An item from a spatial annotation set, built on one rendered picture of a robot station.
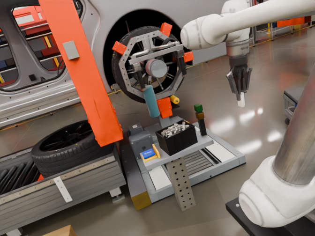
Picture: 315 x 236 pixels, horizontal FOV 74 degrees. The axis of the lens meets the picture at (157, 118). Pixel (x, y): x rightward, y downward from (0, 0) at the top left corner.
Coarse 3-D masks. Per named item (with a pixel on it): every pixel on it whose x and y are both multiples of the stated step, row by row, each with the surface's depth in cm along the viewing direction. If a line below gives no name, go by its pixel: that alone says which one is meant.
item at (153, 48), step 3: (150, 39) 165; (150, 42) 165; (174, 42) 152; (177, 42) 153; (150, 45) 166; (153, 45) 166; (162, 45) 152; (165, 45) 151; (168, 45) 152; (171, 45) 152; (174, 45) 155; (177, 45) 153; (150, 48) 167; (153, 48) 162; (156, 48) 157; (159, 48) 154; (162, 48) 153
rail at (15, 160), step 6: (24, 150) 210; (30, 150) 215; (6, 156) 207; (12, 156) 212; (18, 156) 213; (24, 156) 212; (30, 156) 214; (0, 162) 211; (6, 162) 209; (12, 162) 211; (18, 162) 212; (0, 168) 209; (6, 168) 211
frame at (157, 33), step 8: (152, 32) 164; (160, 32) 165; (136, 40) 162; (128, 48) 163; (120, 64) 164; (128, 80) 170; (176, 80) 182; (128, 88) 172; (176, 88) 183; (160, 96) 182
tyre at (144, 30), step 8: (136, 32) 169; (144, 32) 170; (120, 40) 173; (128, 40) 169; (176, 40) 179; (112, 56) 181; (120, 56) 171; (112, 64) 174; (112, 72) 185; (120, 72) 174; (120, 80) 176; (120, 88) 180; (128, 96) 184; (136, 96) 184; (168, 96) 193
